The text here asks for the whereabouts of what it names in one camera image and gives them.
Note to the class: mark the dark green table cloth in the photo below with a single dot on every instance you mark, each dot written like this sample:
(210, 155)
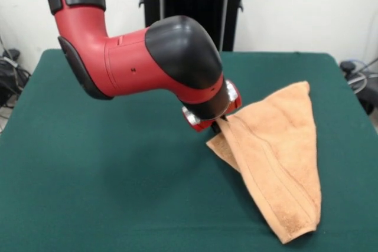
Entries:
(88, 175)

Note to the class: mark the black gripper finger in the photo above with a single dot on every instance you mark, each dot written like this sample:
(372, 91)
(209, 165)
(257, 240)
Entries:
(225, 117)
(216, 126)

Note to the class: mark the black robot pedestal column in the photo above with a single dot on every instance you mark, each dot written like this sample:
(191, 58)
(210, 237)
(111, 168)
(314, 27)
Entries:
(206, 4)

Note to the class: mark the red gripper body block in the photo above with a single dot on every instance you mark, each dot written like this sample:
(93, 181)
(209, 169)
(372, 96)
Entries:
(202, 125)

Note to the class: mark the tan terry towel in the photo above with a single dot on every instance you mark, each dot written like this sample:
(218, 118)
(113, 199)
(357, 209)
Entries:
(280, 160)

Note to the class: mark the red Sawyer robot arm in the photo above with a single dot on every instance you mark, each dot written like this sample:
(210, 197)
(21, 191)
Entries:
(147, 63)

